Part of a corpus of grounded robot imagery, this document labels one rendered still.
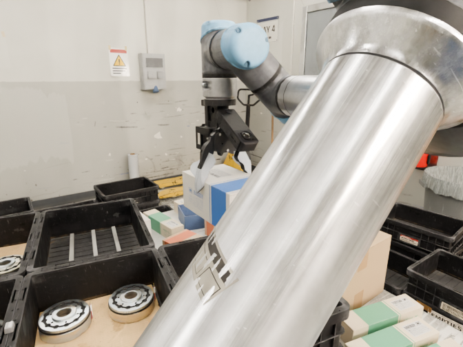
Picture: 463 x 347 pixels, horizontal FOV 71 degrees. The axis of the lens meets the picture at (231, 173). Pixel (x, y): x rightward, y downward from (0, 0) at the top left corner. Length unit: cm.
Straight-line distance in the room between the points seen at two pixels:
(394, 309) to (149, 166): 360
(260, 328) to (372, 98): 14
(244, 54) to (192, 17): 389
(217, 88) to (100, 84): 333
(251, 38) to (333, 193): 44
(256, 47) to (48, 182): 358
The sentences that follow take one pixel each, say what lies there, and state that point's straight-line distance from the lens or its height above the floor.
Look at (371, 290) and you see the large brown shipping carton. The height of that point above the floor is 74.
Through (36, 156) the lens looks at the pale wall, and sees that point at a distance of 394.
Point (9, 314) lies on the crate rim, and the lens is 79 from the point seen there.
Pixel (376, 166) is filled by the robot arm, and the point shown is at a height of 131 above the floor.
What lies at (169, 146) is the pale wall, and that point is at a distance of 431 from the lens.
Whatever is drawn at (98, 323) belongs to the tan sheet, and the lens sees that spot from 86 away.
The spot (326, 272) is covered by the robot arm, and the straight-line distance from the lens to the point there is 18.
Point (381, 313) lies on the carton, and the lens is 102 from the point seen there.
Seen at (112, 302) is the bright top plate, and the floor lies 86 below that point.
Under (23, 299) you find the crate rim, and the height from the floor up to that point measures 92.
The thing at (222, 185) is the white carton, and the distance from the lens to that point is 68.
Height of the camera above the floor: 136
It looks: 16 degrees down
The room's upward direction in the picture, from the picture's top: straight up
